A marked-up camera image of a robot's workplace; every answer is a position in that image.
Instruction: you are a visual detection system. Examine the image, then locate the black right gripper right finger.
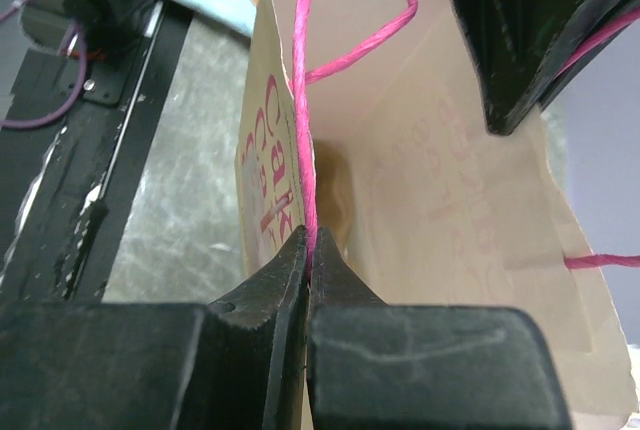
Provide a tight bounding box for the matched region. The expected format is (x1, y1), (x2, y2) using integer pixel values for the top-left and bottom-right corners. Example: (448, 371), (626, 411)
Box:
(307, 228), (572, 429)

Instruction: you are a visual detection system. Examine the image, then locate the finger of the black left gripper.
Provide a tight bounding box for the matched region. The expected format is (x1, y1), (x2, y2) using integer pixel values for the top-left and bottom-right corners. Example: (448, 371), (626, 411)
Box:
(452, 0), (618, 136)
(539, 0), (639, 113)

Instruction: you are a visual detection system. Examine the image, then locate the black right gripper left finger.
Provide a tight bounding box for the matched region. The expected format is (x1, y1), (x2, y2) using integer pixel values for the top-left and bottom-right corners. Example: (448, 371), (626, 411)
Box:
(1, 227), (308, 429)

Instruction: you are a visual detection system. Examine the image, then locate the pink white paper bag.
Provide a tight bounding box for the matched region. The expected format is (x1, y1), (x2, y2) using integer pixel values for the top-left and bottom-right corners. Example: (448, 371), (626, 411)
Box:
(235, 0), (638, 429)

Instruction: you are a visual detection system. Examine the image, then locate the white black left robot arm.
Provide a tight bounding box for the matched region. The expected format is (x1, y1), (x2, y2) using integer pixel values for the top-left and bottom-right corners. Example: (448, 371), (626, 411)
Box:
(63, 0), (639, 136)

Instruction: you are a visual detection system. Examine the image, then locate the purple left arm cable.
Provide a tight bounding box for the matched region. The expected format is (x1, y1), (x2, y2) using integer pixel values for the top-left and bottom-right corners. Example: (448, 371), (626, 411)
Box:
(0, 0), (91, 130)

